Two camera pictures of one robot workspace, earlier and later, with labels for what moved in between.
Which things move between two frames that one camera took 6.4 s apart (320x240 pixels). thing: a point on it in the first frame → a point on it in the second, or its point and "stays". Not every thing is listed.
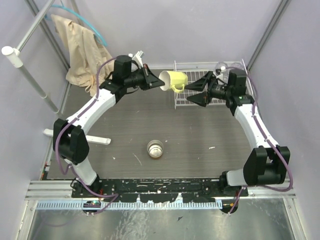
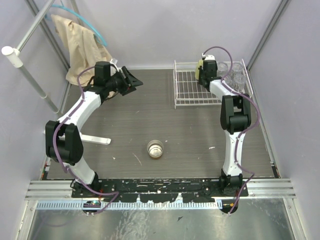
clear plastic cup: x=236 y=64 stays
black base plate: x=154 y=190 stays
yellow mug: x=174 y=80 → x=197 y=72
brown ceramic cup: x=155 y=148 stays
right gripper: x=200 y=84 → x=200 y=70
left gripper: x=145 y=78 → x=126 y=80
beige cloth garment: x=85 y=55 stays
